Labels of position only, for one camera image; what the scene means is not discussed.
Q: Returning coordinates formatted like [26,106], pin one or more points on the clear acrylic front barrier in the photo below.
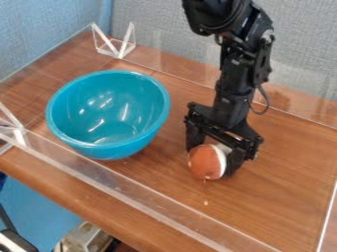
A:
[141,216]

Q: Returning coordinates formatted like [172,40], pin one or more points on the clear acrylic barrier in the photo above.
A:
[141,216]
[193,69]

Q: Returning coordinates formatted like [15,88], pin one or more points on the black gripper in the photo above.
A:
[240,137]

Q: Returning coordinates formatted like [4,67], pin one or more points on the white box under table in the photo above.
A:
[85,238]

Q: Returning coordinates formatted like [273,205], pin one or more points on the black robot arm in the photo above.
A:
[243,31]

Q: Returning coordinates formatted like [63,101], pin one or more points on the clear acrylic corner bracket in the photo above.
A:
[114,47]

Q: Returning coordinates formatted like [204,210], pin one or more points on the clear acrylic back barrier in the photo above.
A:
[193,69]

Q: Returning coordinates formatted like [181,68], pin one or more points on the brown and white toy mushroom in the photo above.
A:
[208,161]

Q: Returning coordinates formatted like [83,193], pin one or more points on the blue plastic bowl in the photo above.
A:
[107,113]

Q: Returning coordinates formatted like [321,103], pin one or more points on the grey black object bottom left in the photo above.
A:
[13,242]

